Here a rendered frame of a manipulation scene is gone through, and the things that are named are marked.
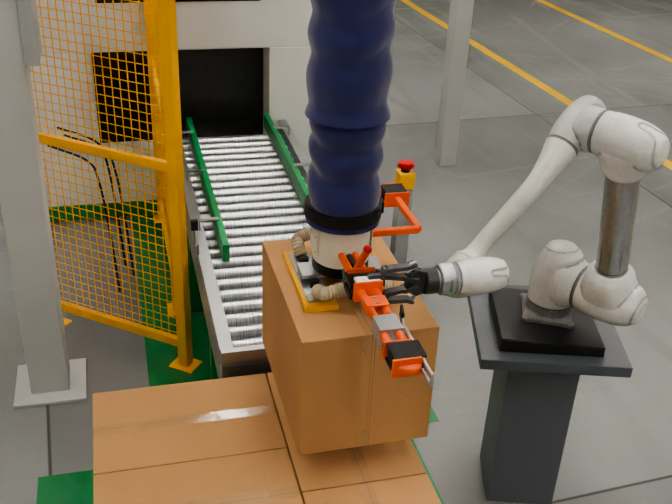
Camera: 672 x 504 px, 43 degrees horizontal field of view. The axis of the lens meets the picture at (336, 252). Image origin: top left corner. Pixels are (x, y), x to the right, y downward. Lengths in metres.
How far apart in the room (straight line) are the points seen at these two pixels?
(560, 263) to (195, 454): 1.34
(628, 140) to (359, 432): 1.13
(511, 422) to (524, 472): 0.25
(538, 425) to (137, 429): 1.42
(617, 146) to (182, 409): 1.61
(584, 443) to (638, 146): 1.68
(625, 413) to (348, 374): 1.90
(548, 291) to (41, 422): 2.15
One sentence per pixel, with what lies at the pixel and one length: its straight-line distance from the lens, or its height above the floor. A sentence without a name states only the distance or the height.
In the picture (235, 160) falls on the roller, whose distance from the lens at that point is 4.77.
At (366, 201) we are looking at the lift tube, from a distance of 2.41.
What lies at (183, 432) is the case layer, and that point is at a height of 0.54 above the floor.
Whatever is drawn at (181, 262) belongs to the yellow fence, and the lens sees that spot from 3.74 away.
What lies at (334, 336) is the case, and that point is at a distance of 2.36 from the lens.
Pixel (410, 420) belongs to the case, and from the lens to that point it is 2.61.
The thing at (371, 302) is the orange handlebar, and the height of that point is 1.21.
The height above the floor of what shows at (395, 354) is 1.23.
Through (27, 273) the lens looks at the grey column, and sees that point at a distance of 3.67.
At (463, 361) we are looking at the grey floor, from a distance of 4.17.
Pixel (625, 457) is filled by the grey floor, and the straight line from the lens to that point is 3.84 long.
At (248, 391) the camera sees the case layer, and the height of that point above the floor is 0.54.
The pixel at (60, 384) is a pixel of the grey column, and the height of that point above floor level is 0.05.
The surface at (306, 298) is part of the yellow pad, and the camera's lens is 2.49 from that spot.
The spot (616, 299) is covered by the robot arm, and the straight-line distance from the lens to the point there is 2.88.
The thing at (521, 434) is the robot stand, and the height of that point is 0.34.
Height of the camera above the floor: 2.41
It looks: 29 degrees down
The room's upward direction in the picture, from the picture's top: 3 degrees clockwise
